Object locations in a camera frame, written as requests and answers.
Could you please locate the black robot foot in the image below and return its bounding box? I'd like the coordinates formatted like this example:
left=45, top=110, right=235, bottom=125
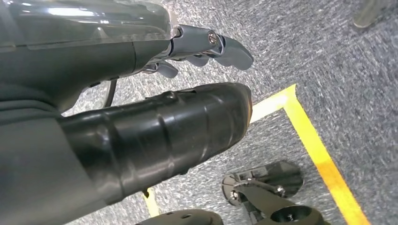
left=222, top=160, right=331, bottom=225

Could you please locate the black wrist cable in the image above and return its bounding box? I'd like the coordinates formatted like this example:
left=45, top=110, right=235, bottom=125
left=104, top=79, right=118, bottom=108

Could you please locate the steel workbench table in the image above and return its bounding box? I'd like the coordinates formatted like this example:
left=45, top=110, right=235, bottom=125
left=352, top=0, right=383, bottom=29

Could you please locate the yellow floor tape mark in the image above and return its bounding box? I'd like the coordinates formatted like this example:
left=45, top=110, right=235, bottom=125
left=143, top=83, right=371, bottom=225

